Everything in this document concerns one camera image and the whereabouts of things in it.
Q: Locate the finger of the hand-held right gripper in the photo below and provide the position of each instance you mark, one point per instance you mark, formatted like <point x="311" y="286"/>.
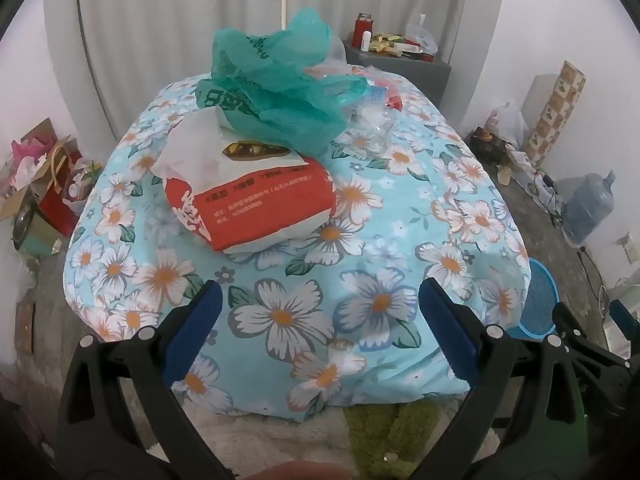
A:
<point x="597" y="345"/>
<point x="624" y="314"/>

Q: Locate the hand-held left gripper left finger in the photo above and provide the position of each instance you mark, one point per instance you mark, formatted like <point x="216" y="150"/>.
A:
<point x="192" y="332"/>

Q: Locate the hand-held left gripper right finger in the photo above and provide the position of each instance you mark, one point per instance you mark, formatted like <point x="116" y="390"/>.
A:
<point x="447" y="332"/>

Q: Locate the blue plastic basin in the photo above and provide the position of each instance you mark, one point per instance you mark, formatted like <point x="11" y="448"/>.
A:
<point x="540" y="295"/>

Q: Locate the orange tissue pack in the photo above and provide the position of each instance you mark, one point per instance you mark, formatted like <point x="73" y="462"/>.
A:
<point x="250" y="195"/>

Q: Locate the clear plastic bottle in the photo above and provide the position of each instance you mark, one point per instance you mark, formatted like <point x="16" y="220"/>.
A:
<point x="372" y="130"/>

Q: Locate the green plastic bag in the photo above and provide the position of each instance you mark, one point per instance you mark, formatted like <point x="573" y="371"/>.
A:
<point x="275" y="95"/>

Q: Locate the clear red-edged plastic wrapper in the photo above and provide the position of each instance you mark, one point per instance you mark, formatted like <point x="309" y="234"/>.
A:
<point x="345" y="72"/>

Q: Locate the white appliance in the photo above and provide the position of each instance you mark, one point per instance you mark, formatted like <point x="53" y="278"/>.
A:
<point x="617" y="332"/>

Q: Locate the large blue water jug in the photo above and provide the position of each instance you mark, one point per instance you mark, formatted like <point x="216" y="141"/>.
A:
<point x="587" y="207"/>

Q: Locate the white and green fluffy rug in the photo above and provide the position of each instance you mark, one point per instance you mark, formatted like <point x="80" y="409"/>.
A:
<point x="310" y="440"/>

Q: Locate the brown board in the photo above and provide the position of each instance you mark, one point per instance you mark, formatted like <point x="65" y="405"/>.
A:
<point x="25" y="327"/>

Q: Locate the beige cup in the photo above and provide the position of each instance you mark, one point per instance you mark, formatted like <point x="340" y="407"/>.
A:
<point x="506" y="175"/>

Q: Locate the floral wrapped package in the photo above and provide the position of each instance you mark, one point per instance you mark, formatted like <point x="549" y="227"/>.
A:
<point x="525" y="165"/>

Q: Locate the teal gold box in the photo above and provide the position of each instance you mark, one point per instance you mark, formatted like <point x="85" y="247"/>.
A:
<point x="37" y="232"/>

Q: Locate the red gift bag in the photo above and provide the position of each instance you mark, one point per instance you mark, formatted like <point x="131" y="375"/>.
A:
<point x="62" y="195"/>

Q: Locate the dark box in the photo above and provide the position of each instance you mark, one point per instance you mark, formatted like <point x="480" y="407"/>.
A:
<point x="487" y="147"/>

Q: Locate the checkered paper roll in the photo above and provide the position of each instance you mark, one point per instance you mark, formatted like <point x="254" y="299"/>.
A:
<point x="555" y="110"/>

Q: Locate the white red-print plastic bag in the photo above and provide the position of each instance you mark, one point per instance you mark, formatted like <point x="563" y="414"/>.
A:
<point x="505" y="122"/>

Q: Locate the cardboard box with pink paper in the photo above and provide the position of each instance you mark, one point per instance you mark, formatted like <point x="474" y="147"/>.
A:
<point x="20" y="170"/>

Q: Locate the grey cabinet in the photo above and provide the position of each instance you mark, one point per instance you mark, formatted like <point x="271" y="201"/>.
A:
<point x="415" y="72"/>

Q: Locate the red white flat box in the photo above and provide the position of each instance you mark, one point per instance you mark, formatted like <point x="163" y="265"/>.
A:
<point x="407" y="47"/>

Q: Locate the yellow snack packets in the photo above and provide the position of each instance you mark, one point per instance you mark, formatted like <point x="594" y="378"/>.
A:
<point x="385" y="42"/>

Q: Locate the translucent white plastic bag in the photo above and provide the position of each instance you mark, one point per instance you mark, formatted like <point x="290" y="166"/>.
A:
<point x="422" y="35"/>

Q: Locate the small white bottle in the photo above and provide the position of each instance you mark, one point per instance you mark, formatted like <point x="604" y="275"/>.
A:
<point x="367" y="41"/>

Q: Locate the white curtain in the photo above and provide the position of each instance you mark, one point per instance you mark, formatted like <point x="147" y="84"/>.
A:
<point x="200" y="20"/>

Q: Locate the red thermos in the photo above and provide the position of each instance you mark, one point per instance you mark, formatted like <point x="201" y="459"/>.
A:
<point x="361" y="27"/>

